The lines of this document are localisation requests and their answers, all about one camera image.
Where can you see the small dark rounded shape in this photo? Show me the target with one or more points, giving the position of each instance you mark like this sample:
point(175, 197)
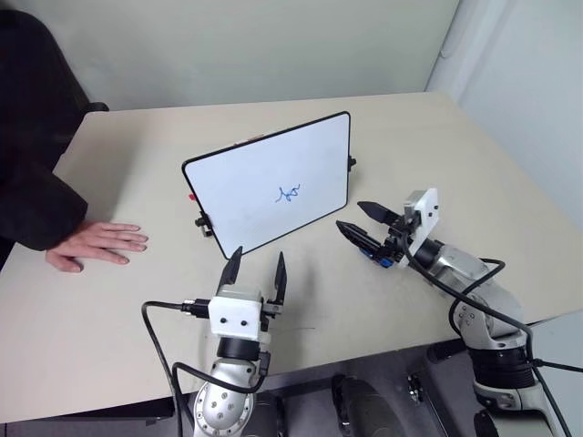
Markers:
point(485, 424)

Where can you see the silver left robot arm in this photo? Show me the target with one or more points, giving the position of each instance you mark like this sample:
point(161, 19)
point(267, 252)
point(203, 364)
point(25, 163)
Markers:
point(225, 396)

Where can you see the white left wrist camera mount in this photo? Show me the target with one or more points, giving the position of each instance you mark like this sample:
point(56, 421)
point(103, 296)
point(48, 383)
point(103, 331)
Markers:
point(234, 311)

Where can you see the black chair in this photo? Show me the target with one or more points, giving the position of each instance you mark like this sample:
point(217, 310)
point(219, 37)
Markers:
point(98, 107)

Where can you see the small metal bracket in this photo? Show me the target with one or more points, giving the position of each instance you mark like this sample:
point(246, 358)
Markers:
point(415, 388)

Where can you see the person's black-sleeved arm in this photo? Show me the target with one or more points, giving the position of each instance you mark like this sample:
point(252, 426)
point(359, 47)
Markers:
point(32, 173)

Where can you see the large dark rounded shape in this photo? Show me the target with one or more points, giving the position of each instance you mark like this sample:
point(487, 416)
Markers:
point(364, 407)

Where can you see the white whiteboard with black frame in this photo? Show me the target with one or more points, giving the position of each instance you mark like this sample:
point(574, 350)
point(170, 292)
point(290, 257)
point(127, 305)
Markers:
point(264, 182)

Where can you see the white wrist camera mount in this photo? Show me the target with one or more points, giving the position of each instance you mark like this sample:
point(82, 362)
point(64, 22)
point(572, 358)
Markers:
point(426, 218)
point(234, 311)

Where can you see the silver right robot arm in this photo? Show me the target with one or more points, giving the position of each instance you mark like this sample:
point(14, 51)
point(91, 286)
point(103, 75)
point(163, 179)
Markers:
point(492, 328)

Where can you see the person's bare hand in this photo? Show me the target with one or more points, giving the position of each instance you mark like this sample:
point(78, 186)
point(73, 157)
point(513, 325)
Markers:
point(102, 239)

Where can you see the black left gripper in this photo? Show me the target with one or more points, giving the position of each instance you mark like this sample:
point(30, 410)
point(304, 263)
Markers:
point(272, 308)

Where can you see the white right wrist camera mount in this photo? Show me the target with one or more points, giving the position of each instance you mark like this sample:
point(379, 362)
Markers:
point(426, 218)

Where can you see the black whiteboard stand knob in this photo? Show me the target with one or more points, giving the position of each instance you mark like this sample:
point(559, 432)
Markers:
point(351, 163)
point(204, 224)

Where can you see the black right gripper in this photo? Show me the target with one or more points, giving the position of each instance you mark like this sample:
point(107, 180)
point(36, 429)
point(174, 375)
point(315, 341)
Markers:
point(395, 236)

